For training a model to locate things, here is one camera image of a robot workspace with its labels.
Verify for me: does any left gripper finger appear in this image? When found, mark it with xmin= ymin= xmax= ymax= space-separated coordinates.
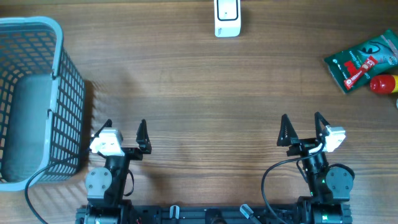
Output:
xmin=93 ymin=119 xmax=113 ymax=138
xmin=136 ymin=119 xmax=152 ymax=154

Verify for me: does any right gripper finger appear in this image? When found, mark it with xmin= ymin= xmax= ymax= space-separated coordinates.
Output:
xmin=277 ymin=114 xmax=299 ymax=147
xmin=314 ymin=111 xmax=329 ymax=140

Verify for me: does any red tube package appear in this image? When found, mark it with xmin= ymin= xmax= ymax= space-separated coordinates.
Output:
xmin=344 ymin=56 xmax=378 ymax=90

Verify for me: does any red sauce bottle green cap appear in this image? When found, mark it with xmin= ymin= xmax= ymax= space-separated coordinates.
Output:
xmin=370 ymin=75 xmax=397 ymax=95

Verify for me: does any green glove package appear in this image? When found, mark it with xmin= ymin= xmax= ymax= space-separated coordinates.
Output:
xmin=324 ymin=29 xmax=397 ymax=94

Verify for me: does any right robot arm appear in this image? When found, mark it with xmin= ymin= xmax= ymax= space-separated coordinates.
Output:
xmin=277 ymin=112 xmax=354 ymax=204

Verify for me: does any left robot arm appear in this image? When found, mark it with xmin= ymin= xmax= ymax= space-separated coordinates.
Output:
xmin=85 ymin=119 xmax=152 ymax=207

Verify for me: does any white barcode scanner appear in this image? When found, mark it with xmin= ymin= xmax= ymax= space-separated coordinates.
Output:
xmin=213 ymin=0 xmax=241 ymax=38

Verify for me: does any grey black plastic basket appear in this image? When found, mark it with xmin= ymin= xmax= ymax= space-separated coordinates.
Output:
xmin=1 ymin=16 xmax=86 ymax=192

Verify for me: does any right camera cable black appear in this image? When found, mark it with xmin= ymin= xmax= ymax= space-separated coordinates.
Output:
xmin=261 ymin=143 xmax=324 ymax=224

